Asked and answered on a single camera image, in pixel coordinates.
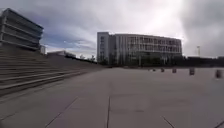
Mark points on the low distant building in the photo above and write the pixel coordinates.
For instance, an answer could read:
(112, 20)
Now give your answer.
(61, 53)

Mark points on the pole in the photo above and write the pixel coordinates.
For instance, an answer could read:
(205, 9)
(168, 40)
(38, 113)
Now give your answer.
(199, 50)

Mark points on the building with horizontal bands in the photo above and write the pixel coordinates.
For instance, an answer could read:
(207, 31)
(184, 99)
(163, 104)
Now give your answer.
(18, 31)

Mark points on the large pale curved building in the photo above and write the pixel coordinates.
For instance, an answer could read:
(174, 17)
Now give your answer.
(140, 46)

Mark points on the row of dark bollards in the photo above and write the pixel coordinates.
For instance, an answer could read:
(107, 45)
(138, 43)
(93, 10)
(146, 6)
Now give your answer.
(191, 71)

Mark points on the grey stone slab plaza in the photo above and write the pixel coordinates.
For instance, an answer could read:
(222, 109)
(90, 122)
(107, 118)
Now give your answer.
(133, 96)

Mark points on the long low dark building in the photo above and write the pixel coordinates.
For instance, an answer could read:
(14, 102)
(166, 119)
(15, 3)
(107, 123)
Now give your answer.
(203, 61)

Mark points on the wide grey stone steps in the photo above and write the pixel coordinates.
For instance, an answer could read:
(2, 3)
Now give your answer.
(23, 70)

